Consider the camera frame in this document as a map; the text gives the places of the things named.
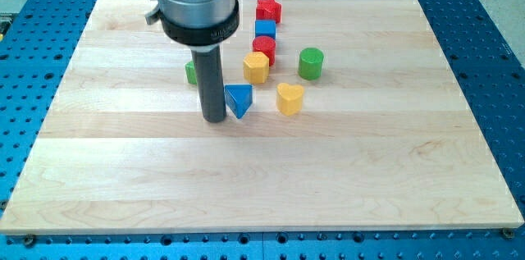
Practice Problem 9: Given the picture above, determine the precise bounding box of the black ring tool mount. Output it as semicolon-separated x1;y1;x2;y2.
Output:
159;0;240;47

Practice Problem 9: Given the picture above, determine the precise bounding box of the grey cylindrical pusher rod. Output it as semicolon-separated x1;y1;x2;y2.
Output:
191;46;226;123

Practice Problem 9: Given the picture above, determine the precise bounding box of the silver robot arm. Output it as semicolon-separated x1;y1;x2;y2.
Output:
145;0;240;123

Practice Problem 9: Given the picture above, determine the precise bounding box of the red star block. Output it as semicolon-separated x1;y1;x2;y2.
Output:
255;0;282;24

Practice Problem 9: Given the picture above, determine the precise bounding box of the green block behind rod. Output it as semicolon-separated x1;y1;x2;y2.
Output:
185;61;198;85

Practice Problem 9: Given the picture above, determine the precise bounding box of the blue triangle block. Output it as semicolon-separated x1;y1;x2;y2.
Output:
225;84;253;119

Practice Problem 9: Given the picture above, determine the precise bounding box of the yellow hexagon block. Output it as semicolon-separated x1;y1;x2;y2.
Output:
243;52;269;84

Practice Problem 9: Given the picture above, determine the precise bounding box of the blue cube block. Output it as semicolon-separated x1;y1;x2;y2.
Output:
254;20;276;39

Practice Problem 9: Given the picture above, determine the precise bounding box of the red cylinder block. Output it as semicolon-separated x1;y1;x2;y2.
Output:
252;35;276;66

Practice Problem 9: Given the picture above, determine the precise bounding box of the yellow heart block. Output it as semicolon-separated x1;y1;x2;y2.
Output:
276;83;304;116

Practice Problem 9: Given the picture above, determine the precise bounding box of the green cylinder block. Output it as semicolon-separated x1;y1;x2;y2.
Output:
298;48;324;80

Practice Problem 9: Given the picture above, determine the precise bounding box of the wooden board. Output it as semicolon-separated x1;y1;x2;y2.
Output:
1;0;523;235

